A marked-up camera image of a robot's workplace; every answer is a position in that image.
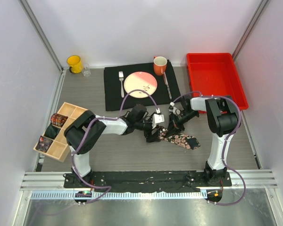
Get silver fork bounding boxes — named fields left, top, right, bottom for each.
left=118, top=71, right=125, bottom=98

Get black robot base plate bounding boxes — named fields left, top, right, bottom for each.
left=63, top=170, right=232, bottom=193

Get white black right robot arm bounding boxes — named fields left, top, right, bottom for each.
left=168, top=96, right=241, bottom=186

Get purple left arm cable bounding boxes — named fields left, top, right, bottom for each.
left=37, top=89, right=162, bottom=216

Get pink cream ceramic plate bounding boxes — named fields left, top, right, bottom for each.
left=124, top=72, right=158, bottom=95

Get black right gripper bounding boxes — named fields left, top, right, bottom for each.
left=167, top=111, right=199, bottom=138

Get rolled red patterned tie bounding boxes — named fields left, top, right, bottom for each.
left=50, top=113, right=68, bottom=128

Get clear drinking glass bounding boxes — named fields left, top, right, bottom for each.
left=82, top=63, right=91, bottom=77

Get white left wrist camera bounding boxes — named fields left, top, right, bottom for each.
left=152, top=108, right=165, bottom=129

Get rolled dark multicolour tie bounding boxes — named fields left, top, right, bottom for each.
left=35, top=136, right=53, bottom=153

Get rolled dark green tie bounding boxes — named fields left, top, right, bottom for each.
left=44, top=124, right=61, bottom=140

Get red plastic bin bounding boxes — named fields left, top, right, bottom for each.
left=186, top=53, right=249, bottom=111

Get silver table knife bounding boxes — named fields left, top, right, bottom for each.
left=163, top=73, right=172, bottom=100

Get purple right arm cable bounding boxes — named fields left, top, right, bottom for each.
left=173, top=91, right=246, bottom=207

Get black cloth placemat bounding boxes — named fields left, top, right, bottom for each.
left=103, top=61, right=181, bottom=111

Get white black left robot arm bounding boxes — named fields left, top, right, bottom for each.
left=64, top=104, right=165, bottom=188

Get floral rose necktie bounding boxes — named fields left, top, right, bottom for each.
left=158, top=127, right=200, bottom=150

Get yellow enamel mug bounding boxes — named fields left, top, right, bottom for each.
left=67, top=55, right=83, bottom=74

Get wooden compartment box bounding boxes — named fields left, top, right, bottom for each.
left=33, top=102, right=86, bottom=162

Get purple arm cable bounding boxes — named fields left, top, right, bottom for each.
left=173, top=91, right=246, bottom=207
left=37, top=89, right=162, bottom=216

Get orange ceramic mug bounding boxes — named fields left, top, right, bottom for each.
left=153, top=56, right=167, bottom=76

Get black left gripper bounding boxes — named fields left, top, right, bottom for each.
left=135, top=118, right=161, bottom=143

